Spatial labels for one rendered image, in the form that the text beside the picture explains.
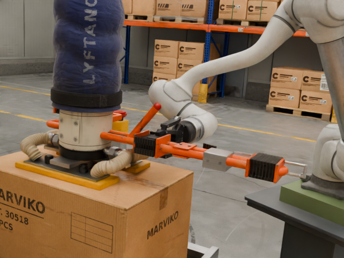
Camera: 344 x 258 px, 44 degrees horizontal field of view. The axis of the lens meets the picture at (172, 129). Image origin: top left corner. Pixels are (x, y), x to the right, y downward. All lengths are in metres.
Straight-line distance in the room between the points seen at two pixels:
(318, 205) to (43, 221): 1.03
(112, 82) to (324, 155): 0.90
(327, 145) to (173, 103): 0.63
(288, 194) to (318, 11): 0.78
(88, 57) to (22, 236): 0.60
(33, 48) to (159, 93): 11.29
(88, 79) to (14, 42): 11.08
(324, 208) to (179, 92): 0.71
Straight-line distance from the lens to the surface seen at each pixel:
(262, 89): 9.85
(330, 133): 1.78
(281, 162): 1.14
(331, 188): 1.83
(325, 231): 1.67
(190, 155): 1.20
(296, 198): 1.82
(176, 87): 1.56
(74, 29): 1.29
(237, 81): 10.12
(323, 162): 1.79
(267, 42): 1.57
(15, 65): 12.20
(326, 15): 1.40
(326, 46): 1.49
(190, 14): 9.16
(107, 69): 1.31
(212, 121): 1.55
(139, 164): 1.45
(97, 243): 1.25
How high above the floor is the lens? 1.41
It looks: 13 degrees down
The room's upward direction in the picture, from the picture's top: 4 degrees clockwise
